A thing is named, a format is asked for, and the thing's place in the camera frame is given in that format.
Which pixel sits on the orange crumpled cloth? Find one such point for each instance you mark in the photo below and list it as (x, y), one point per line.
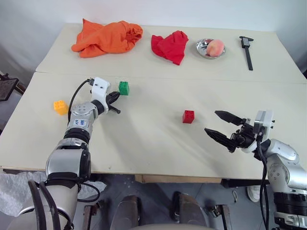
(108, 38)

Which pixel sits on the dark rounded shape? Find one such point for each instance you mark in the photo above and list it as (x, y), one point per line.
(128, 210)
(189, 210)

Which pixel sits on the yellow toy brick cube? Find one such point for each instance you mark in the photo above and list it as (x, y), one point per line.
(61, 107)

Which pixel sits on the white shoe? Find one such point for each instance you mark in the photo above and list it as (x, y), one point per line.
(253, 194)

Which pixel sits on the black vernier caliper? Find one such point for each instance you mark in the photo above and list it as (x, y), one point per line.
(248, 52)

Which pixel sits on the black metal stand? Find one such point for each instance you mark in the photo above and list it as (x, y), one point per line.
(8, 87)

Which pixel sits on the shiny metal bowl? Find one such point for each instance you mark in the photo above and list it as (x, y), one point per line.
(201, 46)

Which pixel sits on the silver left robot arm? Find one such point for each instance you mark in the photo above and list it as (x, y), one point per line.
(69, 163)

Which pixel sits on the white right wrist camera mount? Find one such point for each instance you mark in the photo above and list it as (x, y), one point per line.
(265, 119)

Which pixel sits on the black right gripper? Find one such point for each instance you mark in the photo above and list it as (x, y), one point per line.
(244, 137)

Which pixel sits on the red toy brick cube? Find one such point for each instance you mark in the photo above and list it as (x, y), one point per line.
(188, 117)

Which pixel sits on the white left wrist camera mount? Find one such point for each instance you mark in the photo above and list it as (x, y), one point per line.
(100, 88)

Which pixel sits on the peach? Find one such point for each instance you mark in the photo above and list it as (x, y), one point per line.
(215, 48)

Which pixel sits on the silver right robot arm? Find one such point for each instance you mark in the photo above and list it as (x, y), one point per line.
(287, 172)

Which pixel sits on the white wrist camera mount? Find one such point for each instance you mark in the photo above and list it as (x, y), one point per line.
(100, 88)
(265, 119)

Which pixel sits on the clear bubble wrap sheet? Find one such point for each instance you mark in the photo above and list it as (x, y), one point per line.
(14, 191)

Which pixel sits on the black table frame bar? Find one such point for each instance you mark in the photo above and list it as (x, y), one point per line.
(239, 183)

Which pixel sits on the red crumpled cloth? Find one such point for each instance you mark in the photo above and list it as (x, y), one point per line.
(171, 46)

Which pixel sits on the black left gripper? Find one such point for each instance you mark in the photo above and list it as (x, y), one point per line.
(110, 98)

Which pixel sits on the green toy brick cube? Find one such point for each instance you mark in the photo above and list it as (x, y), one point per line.
(124, 88)

